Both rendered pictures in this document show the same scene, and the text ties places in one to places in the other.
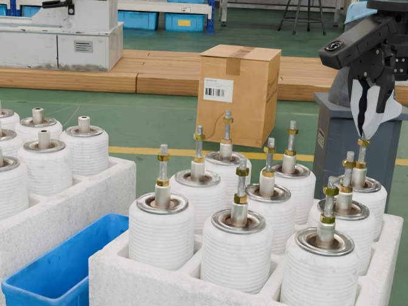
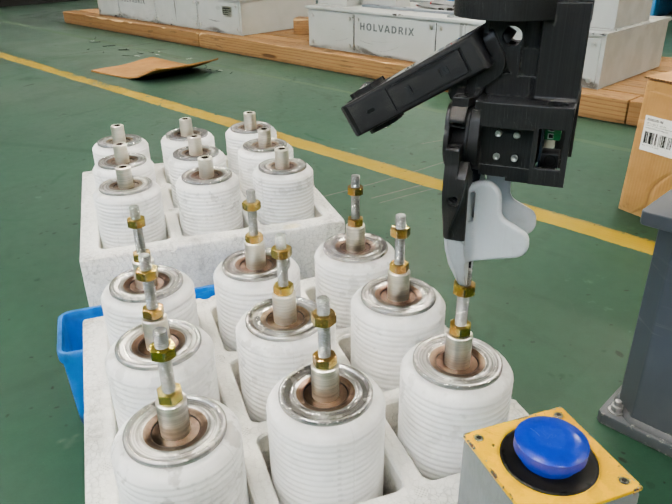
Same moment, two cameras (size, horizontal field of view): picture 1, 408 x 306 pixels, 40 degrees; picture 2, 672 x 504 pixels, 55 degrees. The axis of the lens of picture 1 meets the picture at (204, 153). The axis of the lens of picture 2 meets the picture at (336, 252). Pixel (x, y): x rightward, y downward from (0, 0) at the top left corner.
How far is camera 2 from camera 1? 0.70 m
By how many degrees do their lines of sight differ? 44
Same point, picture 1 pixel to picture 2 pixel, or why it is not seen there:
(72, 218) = (208, 269)
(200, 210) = (229, 311)
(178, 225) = (126, 319)
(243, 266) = (122, 409)
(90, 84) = not seen: hidden behind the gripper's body
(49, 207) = (163, 248)
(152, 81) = not seen: hidden behind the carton
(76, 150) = (258, 188)
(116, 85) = (598, 109)
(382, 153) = not seen: outside the picture
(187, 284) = (92, 399)
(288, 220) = (280, 373)
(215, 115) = (652, 177)
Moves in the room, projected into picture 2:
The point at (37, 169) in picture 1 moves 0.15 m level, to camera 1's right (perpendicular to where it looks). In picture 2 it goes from (181, 201) to (241, 230)
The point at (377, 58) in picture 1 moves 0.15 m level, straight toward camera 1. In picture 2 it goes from (448, 124) to (241, 158)
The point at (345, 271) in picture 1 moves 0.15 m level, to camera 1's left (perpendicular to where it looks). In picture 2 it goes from (137, 491) to (50, 392)
